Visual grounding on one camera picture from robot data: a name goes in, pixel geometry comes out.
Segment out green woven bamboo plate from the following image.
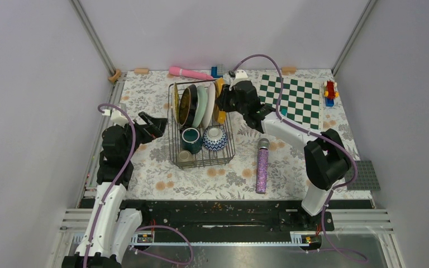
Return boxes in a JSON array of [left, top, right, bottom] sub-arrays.
[[172, 83, 179, 124]]

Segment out left wooden block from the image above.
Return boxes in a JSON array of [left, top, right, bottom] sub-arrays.
[[134, 68, 150, 75]]

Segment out pink toy microphone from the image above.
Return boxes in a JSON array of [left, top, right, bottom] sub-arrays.
[[169, 66, 213, 80]]

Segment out blue grey toy bricks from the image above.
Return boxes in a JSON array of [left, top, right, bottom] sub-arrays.
[[211, 64, 225, 79]]

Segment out yellow polka dot plate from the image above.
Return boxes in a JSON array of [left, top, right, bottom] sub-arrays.
[[213, 78, 226, 125]]

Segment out small beige cup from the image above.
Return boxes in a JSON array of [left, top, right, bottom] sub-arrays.
[[177, 150, 194, 166]]

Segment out blue white patterned bowl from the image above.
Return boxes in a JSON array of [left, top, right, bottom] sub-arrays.
[[203, 126, 228, 151]]

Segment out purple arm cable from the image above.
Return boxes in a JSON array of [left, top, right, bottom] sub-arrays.
[[82, 103, 137, 268], [228, 54, 369, 264]]

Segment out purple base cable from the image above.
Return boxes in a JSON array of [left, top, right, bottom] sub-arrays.
[[129, 224, 194, 266]]

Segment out right wooden block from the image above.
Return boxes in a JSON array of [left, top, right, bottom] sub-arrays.
[[281, 66, 297, 75]]

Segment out purple glitter microphone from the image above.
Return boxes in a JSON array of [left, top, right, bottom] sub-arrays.
[[255, 138, 270, 194]]

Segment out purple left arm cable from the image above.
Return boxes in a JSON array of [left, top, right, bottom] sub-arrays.
[[82, 103, 137, 268]]

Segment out green white chessboard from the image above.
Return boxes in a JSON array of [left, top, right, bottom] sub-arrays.
[[259, 74, 323, 131]]

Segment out white plate green red rim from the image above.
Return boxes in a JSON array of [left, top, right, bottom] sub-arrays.
[[201, 83, 216, 128]]

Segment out mint green plate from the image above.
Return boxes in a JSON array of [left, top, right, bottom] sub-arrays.
[[192, 85, 208, 128]]

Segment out dark green mug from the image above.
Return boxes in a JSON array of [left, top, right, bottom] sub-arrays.
[[181, 128, 203, 155]]

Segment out corner wooden block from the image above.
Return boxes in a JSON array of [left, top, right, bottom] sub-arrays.
[[108, 69, 122, 83]]

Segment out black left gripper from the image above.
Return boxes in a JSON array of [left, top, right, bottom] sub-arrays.
[[118, 111, 168, 160]]

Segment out black glossy plate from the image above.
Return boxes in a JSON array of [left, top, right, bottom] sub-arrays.
[[178, 84, 198, 129]]

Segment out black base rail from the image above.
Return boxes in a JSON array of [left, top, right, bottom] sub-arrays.
[[119, 199, 381, 246]]

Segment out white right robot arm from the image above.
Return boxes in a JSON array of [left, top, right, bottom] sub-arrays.
[[216, 70, 358, 230]]

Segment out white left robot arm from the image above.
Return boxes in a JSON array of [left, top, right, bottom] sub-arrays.
[[61, 103, 168, 267]]

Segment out grey wire dish rack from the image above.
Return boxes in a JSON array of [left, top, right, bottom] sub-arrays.
[[167, 79, 236, 169]]

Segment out red yellow blue toy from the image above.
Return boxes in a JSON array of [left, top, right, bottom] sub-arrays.
[[323, 80, 339, 107]]

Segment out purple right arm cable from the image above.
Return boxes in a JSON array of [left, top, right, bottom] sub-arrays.
[[228, 54, 369, 264]]

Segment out grey lego baseplate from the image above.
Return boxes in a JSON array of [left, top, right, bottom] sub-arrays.
[[346, 160, 381, 191]]

